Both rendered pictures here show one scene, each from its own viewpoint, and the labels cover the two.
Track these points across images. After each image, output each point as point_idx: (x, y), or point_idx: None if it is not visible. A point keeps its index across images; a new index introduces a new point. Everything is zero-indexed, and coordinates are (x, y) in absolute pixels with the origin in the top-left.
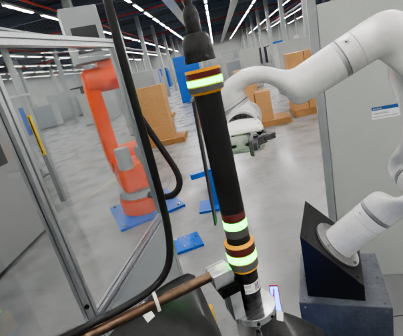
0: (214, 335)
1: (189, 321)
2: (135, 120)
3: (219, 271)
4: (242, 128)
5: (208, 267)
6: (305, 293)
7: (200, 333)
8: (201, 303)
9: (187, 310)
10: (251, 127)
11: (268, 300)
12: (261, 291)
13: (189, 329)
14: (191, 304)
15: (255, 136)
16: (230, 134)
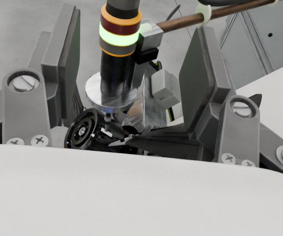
0: (158, 147)
1: (189, 140)
2: None
3: (145, 23)
4: (99, 192)
5: (159, 30)
6: None
7: (173, 141)
8: (180, 156)
9: (195, 143)
10: (15, 173)
11: (93, 88)
12: (99, 99)
13: (185, 137)
14: (193, 149)
15: (29, 71)
16: (197, 161)
